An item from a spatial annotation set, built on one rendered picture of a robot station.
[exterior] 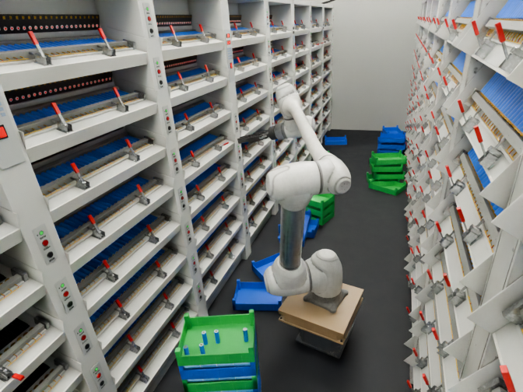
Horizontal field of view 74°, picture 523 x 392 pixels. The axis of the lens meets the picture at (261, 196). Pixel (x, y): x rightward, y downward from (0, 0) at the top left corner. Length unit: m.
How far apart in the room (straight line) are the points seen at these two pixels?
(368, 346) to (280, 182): 1.14
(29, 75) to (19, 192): 0.32
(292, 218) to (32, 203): 0.88
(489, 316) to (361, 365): 1.35
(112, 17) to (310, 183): 1.00
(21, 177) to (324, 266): 1.26
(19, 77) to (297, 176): 0.88
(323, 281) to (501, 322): 1.13
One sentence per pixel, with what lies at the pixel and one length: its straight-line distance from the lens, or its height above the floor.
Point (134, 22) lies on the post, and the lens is 1.57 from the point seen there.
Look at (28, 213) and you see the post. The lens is 1.17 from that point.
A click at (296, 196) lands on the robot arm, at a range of 1.31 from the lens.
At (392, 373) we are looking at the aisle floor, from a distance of 2.02.
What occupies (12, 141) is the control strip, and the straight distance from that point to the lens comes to 1.13.
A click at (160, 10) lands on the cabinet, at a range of 2.01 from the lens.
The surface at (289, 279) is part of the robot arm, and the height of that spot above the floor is 0.50.
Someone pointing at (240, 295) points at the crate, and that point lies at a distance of 2.36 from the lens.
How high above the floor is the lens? 1.57
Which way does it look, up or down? 26 degrees down
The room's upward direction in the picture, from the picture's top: 4 degrees counter-clockwise
